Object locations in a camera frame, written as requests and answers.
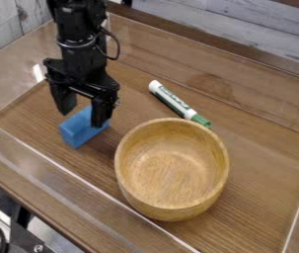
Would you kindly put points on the blue rectangular block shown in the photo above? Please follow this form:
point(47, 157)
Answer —
point(77, 130)

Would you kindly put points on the brown wooden bowl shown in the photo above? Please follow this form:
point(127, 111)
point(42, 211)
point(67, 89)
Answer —
point(173, 168)

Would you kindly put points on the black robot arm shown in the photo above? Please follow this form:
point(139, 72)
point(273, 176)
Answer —
point(79, 20)

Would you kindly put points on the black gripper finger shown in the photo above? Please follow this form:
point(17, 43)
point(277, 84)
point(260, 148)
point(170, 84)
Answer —
point(65, 98)
point(102, 111)

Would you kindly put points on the metal table bracket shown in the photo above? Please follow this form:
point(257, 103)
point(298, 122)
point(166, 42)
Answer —
point(34, 245)

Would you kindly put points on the clear acrylic tray wall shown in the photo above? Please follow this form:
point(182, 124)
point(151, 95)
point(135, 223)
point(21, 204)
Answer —
point(90, 217)

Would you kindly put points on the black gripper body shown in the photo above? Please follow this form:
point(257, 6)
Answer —
point(81, 71)

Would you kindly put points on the green white marker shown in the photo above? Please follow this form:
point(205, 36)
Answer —
point(177, 105)

